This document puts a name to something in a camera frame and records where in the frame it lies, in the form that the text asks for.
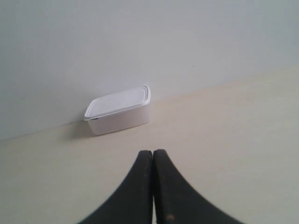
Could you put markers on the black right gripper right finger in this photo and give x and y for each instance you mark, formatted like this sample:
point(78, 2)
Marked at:
point(176, 201)

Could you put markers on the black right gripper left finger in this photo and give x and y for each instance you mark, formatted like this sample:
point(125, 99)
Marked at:
point(132, 201)

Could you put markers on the white lidded plastic container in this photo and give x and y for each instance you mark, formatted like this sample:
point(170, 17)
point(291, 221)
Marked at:
point(119, 111)

